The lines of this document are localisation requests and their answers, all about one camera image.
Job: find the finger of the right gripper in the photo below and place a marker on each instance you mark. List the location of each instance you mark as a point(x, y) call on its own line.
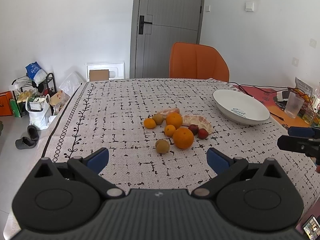
point(306, 146)
point(304, 132)

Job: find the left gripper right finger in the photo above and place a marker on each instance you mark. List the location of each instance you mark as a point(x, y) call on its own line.
point(259, 197)

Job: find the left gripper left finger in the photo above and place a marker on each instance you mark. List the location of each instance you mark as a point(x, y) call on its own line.
point(57, 197)

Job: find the white ceramic plate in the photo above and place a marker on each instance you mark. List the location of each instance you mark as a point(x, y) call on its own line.
point(240, 107)

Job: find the peeled pomelo segment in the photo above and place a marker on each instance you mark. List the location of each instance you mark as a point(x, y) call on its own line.
point(166, 112)
point(198, 120)

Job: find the dark red plum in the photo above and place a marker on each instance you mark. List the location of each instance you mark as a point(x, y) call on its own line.
point(194, 129)

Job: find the large orange front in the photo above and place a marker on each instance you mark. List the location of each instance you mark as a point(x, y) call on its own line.
point(183, 138)

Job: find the large orange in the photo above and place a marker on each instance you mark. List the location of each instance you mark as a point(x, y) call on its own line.
point(174, 119)
point(183, 138)

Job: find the brown kiwi front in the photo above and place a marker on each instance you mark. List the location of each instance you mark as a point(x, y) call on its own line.
point(162, 146)

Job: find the brown kiwi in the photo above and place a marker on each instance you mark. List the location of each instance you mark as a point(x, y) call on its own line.
point(158, 118)
point(162, 146)

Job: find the small tangerine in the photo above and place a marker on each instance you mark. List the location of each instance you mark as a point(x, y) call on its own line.
point(149, 123)
point(169, 130)

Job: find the large orange back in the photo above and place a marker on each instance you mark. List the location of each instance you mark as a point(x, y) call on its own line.
point(174, 119)

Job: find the brown kiwi back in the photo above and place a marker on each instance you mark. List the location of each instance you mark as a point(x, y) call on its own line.
point(158, 118)

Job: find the peeled pomelo segment back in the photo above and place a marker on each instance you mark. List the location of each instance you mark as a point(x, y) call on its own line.
point(166, 112)

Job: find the clear plastic cup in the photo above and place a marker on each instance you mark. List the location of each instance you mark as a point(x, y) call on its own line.
point(293, 105)

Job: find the orange red table mat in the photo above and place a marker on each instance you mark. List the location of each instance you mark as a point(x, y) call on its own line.
point(267, 96)

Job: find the white charger block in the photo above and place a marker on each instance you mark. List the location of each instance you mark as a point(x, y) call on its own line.
point(282, 95)

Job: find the smartphone screen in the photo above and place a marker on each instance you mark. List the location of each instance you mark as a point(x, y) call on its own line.
point(311, 228)

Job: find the grey slipper back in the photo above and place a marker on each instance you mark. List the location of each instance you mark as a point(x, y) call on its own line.
point(33, 133)

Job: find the white shopping bag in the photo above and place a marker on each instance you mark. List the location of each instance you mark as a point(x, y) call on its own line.
point(39, 119)

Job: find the orange box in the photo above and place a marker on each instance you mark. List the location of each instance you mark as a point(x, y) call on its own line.
point(5, 109)

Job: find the clear plastic bag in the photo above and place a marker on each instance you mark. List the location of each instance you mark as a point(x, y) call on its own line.
point(71, 83)

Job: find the black metal rack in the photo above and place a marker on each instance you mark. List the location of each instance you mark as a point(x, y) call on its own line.
point(23, 84)

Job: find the patterned white tablecloth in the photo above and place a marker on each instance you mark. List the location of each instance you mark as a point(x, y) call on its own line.
point(158, 203)

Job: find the brown cardboard piece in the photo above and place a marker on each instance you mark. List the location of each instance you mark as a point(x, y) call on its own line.
point(99, 75)

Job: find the blue white bag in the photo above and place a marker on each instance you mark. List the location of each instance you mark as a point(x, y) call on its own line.
point(35, 73)

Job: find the orange chair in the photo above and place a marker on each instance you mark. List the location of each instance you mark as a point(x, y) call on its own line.
point(196, 61)

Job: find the white framed board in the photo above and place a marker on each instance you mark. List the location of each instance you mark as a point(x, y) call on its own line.
point(116, 70)

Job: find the grey door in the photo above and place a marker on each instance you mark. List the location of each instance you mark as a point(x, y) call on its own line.
point(172, 21)

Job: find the white wall switch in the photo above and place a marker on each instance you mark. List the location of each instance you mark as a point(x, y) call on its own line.
point(249, 6)

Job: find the black door handle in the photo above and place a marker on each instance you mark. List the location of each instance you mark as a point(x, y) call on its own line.
point(142, 22)

